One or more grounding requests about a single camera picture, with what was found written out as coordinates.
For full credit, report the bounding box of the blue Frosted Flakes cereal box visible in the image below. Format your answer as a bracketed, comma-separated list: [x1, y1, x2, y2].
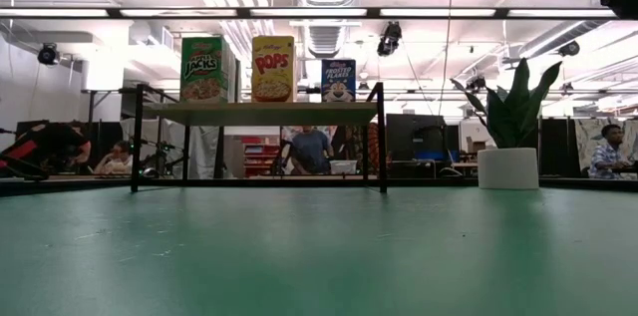
[320, 58, 358, 104]

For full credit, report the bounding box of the yellow Corn Pops cereal box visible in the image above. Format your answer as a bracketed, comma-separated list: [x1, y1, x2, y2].
[250, 35, 299, 104]

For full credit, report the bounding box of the green Apple Jacks cereal box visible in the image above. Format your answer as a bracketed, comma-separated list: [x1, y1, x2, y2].
[179, 35, 238, 105]

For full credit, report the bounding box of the black ceiling spotlight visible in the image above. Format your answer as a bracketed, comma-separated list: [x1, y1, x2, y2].
[557, 39, 581, 58]
[37, 42, 61, 67]

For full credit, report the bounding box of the leaf patterned curtain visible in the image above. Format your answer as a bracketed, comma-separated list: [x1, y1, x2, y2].
[573, 117, 638, 181]

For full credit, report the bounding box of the person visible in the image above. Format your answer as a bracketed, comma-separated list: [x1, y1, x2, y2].
[288, 126, 335, 176]
[587, 124, 635, 181]
[93, 140, 135, 176]
[0, 120, 94, 181]

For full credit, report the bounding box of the green snake plant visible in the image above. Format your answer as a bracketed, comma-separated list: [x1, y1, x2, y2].
[450, 57, 563, 151]

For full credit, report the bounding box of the white plastic bin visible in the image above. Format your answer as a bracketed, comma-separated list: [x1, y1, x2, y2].
[328, 158, 359, 175]

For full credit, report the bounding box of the black overhead light bar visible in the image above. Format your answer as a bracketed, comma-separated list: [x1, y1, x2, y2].
[0, 5, 638, 20]

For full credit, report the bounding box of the red storage rack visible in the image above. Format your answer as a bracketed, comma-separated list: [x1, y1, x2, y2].
[242, 136, 281, 177]

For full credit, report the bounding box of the green table mat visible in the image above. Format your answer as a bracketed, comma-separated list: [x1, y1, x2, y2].
[0, 186, 638, 316]

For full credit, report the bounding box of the black overhead camera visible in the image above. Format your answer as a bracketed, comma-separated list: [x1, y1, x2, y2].
[376, 20, 403, 57]

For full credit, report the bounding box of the wooden shelf black metal frame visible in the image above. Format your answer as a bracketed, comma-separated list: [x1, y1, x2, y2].
[130, 82, 389, 195]

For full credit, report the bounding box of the black aluminium table frame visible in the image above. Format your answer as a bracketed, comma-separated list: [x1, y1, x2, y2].
[0, 175, 638, 198]

